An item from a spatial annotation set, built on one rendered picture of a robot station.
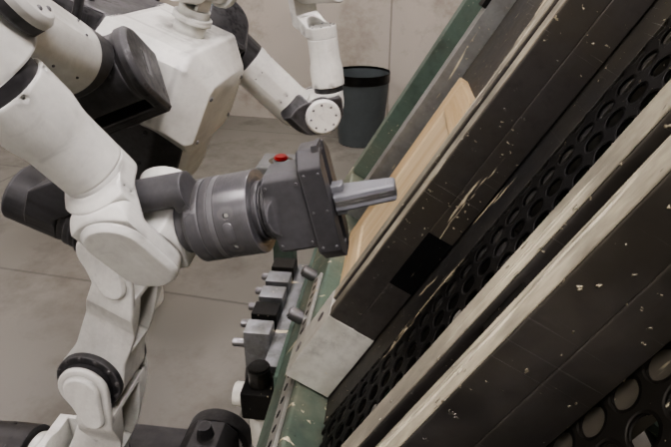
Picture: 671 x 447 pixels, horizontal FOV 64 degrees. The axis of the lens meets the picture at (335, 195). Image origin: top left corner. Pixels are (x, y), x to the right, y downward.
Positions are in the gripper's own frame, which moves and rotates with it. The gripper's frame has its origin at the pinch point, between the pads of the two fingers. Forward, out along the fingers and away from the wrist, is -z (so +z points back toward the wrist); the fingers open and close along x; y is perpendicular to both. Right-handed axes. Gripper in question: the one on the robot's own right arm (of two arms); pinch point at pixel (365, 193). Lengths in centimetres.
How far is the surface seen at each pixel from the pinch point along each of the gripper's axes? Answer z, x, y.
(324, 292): 16.6, -31.1, 31.2
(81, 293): 165, -89, 145
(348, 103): 57, -77, 360
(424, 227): -4.5, -9.2, 8.4
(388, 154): 4, -19, 64
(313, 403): 15.0, -32.8, 6.5
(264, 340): 33, -43, 35
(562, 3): -21.5, 12.7, 8.5
